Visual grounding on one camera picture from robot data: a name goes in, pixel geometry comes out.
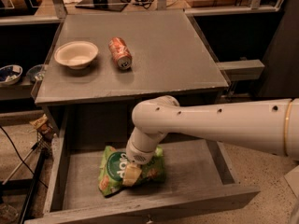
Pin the green rice chip bag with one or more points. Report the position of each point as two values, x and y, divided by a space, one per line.
113 165

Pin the black metal stand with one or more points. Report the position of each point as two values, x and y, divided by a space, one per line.
9 214

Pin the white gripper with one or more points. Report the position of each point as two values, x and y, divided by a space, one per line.
140 154

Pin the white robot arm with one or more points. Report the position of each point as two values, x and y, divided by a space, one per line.
267 126

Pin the grey small bowl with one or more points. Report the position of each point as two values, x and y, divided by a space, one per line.
36 73

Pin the black monitor stand base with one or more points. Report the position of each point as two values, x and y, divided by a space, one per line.
105 5

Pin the blue white bowl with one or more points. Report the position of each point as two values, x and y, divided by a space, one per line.
10 74

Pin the grey left shelf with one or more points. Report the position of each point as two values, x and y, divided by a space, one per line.
20 90

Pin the grey cabinet counter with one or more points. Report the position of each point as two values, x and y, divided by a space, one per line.
168 56

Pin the orange soda can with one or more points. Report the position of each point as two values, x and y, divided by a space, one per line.
121 55

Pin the open grey top drawer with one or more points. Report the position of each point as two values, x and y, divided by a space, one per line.
200 178

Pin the white paper bowl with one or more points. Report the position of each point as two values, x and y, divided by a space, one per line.
76 54

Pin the grey side shelf ledge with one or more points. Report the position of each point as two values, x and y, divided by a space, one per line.
242 70

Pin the brown snack bag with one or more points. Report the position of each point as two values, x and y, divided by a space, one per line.
42 125

